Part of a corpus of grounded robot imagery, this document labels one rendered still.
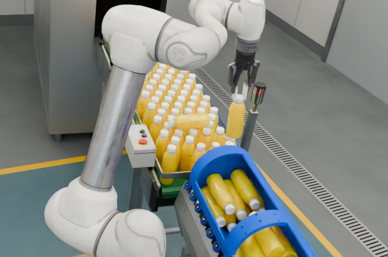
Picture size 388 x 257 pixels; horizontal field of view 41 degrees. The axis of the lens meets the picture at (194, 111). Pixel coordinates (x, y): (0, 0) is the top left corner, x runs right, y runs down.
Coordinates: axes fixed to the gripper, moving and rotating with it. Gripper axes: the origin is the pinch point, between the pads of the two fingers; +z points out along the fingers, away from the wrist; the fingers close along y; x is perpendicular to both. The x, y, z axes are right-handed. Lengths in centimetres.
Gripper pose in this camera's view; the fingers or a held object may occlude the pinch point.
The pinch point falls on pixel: (239, 92)
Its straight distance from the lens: 212.7
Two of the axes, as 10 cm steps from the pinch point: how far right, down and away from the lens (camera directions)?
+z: -0.7, 8.1, 5.9
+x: -3.2, -5.8, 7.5
